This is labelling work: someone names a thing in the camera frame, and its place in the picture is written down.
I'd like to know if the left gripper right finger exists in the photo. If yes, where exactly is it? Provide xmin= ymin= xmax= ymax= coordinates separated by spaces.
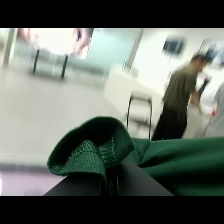
xmin=117 ymin=156 xmax=174 ymax=197

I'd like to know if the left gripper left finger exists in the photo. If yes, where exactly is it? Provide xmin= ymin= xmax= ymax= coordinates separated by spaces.
xmin=44 ymin=172 xmax=109 ymax=197

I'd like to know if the dark green garment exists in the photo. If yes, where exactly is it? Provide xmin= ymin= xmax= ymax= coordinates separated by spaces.
xmin=46 ymin=115 xmax=224 ymax=197

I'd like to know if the black chair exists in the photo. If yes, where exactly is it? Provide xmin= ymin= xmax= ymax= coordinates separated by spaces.
xmin=125 ymin=92 xmax=154 ymax=136

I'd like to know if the person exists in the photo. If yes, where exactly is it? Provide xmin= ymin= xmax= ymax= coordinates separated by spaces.
xmin=151 ymin=54 xmax=210 ymax=142

